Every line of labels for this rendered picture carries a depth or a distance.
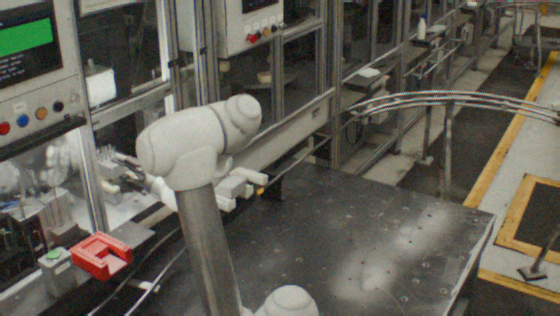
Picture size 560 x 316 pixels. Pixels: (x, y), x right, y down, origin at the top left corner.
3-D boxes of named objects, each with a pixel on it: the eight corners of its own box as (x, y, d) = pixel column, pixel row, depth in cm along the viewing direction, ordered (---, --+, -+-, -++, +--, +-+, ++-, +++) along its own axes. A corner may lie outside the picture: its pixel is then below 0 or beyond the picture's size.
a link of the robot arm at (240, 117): (233, 111, 154) (191, 124, 146) (257, 77, 140) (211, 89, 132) (254, 152, 151) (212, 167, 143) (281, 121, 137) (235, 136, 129)
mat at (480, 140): (463, 232, 333) (464, 230, 332) (377, 207, 362) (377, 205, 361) (571, 29, 787) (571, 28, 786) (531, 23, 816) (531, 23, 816)
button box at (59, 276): (57, 298, 153) (49, 266, 149) (41, 288, 157) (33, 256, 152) (79, 283, 159) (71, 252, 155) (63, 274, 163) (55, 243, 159)
